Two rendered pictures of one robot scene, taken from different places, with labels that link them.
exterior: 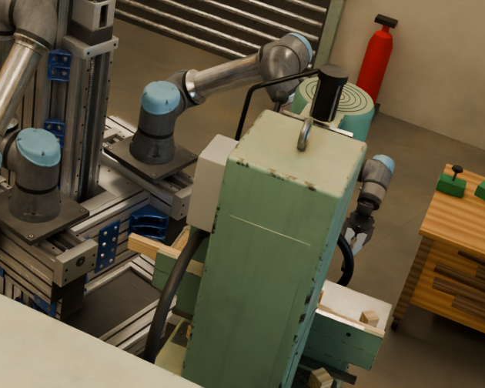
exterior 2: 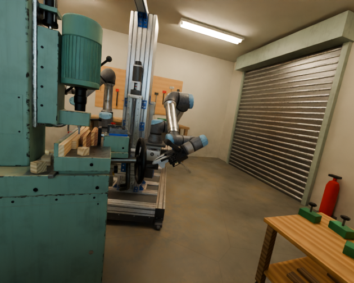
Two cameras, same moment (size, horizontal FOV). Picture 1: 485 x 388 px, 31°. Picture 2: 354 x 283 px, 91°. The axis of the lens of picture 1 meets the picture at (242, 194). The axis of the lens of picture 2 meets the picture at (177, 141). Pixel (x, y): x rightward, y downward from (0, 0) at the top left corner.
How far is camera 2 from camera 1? 2.34 m
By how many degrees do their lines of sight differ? 57
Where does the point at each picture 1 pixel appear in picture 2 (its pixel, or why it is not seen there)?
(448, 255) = (318, 271)
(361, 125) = (68, 17)
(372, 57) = (327, 190)
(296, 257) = not seen: outside the picture
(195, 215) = not seen: hidden behind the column
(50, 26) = (104, 73)
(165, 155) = (152, 140)
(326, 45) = (308, 185)
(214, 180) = not seen: hidden behind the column
